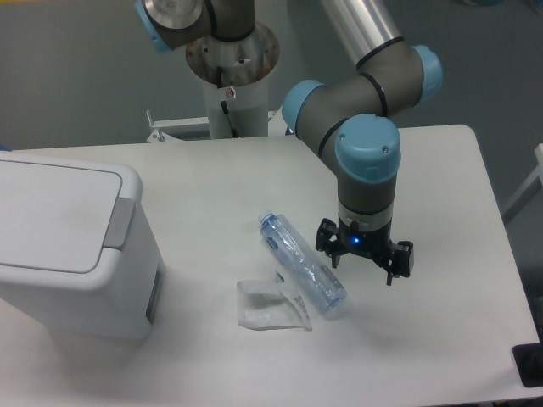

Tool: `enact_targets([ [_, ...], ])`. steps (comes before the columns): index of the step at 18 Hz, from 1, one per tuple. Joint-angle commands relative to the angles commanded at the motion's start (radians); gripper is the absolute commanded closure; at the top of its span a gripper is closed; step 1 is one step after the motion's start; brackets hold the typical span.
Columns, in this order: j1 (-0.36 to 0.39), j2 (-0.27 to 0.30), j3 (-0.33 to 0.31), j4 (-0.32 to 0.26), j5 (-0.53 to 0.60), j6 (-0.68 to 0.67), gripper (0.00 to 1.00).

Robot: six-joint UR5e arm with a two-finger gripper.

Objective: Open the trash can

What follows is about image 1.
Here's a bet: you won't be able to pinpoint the white frame at right edge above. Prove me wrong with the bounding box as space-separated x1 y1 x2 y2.
501 143 542 225

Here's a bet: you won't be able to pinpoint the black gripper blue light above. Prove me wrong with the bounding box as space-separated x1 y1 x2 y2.
316 212 414 286

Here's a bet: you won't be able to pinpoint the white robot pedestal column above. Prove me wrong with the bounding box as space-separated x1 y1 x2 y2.
186 22 280 139

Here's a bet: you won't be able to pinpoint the clear crushed plastic bottle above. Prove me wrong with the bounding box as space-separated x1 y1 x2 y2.
258 210 349 320

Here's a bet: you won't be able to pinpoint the white trash can lid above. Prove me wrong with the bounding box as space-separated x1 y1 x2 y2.
1 152 143 287

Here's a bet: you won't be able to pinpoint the black clamp at table edge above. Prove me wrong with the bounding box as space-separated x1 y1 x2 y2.
512 343 542 388

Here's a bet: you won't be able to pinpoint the white trash can body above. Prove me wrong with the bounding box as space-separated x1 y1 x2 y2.
1 198 165 340

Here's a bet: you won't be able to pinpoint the white crumpled plastic wrapper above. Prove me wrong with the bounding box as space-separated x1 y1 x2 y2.
236 270 313 332

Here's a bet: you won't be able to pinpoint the white metal base bracket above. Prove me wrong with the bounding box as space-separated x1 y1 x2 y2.
146 110 291 143

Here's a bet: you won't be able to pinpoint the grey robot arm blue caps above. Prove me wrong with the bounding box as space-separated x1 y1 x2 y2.
135 1 443 280

